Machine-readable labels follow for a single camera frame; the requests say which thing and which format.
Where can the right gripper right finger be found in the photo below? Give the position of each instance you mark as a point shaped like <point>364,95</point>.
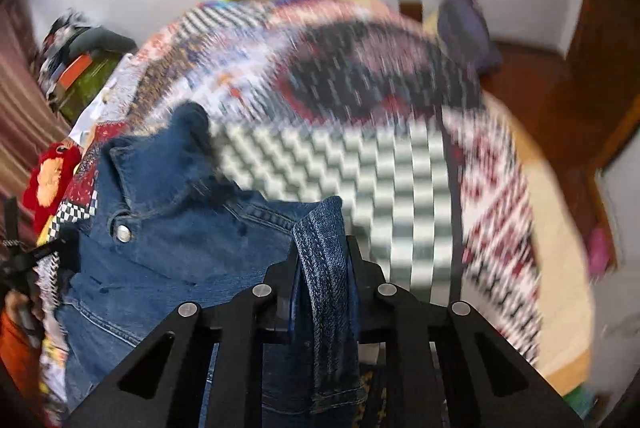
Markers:
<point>444,366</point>

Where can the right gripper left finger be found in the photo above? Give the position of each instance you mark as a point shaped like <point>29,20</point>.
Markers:
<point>200,366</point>

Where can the blue denim jacket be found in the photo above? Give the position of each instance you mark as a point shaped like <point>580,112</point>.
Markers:
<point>168,229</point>

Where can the orange left sleeve forearm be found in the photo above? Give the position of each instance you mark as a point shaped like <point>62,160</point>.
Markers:
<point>22,363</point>

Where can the red plush toy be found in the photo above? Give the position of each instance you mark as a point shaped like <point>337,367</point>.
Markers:
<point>48,182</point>

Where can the striped maroon curtain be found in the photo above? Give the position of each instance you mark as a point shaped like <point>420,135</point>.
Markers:
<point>28,126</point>

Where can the orange tan blanket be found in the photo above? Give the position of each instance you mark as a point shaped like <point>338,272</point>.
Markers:
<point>565,300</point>

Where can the green storage box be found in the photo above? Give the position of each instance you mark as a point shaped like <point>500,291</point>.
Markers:
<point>71,102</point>

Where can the orange box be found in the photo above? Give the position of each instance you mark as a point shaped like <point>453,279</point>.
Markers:
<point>76,68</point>

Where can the patchwork patterned bedspread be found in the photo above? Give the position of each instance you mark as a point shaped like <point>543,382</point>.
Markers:
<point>308,99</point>

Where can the grey pillow on pile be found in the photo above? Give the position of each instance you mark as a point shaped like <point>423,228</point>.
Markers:
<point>100,39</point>

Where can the brown wooden door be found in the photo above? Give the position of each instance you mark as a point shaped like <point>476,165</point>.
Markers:
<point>581,109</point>

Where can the purple grey backpack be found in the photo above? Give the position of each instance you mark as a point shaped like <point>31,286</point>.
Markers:
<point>463,30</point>

